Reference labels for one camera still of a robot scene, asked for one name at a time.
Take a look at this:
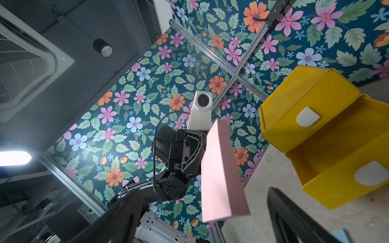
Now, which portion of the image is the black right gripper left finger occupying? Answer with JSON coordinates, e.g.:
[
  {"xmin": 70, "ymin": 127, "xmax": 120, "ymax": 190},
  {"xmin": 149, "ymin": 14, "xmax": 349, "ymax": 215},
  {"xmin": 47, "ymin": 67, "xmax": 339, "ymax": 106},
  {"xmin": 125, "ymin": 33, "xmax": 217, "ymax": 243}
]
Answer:
[{"xmin": 69, "ymin": 189, "xmax": 143, "ymax": 243}]

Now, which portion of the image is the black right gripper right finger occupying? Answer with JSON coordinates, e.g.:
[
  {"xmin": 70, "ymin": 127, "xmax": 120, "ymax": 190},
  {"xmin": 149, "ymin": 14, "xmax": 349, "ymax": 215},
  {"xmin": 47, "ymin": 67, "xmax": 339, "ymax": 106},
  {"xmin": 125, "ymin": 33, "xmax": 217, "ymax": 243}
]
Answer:
[{"xmin": 267, "ymin": 187, "xmax": 339, "ymax": 243}]

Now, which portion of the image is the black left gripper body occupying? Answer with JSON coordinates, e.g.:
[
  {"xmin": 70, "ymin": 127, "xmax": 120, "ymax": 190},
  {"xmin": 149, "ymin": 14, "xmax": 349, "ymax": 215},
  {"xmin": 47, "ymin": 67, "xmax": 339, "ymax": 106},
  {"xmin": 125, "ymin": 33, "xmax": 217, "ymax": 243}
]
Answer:
[{"xmin": 153, "ymin": 125, "xmax": 207, "ymax": 178}]

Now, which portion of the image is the pink sticky note pad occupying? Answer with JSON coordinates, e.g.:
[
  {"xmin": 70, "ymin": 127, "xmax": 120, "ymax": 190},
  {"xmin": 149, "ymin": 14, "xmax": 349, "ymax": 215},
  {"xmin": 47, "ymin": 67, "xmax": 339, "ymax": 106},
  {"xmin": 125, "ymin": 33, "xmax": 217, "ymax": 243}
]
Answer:
[{"xmin": 201, "ymin": 119, "xmax": 250, "ymax": 223}]

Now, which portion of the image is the yellow drawer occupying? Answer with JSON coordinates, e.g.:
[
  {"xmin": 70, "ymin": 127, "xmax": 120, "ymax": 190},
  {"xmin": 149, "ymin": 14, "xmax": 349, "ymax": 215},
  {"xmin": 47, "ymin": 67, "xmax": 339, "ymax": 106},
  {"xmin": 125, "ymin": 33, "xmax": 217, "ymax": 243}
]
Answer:
[{"xmin": 286, "ymin": 95, "xmax": 389, "ymax": 210}]

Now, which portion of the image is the yellow plastic drawer cabinet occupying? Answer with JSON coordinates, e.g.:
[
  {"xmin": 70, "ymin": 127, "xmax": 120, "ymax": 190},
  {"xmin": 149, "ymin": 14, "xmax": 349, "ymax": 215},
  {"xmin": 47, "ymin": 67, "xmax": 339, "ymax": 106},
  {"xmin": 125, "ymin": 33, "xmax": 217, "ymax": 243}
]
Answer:
[{"xmin": 259, "ymin": 65, "xmax": 389, "ymax": 153}]

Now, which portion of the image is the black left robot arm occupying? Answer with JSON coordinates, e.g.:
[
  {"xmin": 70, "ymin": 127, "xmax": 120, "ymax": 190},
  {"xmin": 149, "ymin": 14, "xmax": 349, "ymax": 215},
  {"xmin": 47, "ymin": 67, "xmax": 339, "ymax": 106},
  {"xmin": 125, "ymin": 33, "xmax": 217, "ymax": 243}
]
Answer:
[{"xmin": 110, "ymin": 125, "xmax": 210, "ymax": 243}]

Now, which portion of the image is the lower blue sticky note pad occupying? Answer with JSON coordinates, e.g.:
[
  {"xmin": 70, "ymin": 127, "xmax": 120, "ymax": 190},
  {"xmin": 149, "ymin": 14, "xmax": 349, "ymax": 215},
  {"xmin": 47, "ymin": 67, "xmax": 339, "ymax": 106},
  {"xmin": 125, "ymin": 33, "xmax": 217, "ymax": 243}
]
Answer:
[{"xmin": 331, "ymin": 228, "xmax": 353, "ymax": 243}]

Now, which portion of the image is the black ceiling spotlight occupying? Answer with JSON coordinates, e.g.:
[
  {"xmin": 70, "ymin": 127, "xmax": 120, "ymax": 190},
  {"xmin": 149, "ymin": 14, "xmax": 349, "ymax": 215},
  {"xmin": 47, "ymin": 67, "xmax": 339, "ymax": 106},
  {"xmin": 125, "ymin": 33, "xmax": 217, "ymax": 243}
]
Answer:
[{"xmin": 93, "ymin": 38, "xmax": 113, "ymax": 57}]

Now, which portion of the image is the ceiling air conditioner vent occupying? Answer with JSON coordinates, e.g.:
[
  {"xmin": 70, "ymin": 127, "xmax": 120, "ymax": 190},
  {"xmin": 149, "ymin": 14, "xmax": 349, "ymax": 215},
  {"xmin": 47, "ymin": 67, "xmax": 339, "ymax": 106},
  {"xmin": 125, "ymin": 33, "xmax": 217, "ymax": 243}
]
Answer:
[{"xmin": 1, "ymin": 6, "xmax": 75, "ymax": 123}]

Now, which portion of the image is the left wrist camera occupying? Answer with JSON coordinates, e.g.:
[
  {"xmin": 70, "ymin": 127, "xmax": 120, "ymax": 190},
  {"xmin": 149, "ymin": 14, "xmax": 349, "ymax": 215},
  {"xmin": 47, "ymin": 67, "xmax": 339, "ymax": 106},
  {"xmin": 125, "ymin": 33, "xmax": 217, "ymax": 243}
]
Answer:
[{"xmin": 187, "ymin": 91, "xmax": 213, "ymax": 132}]

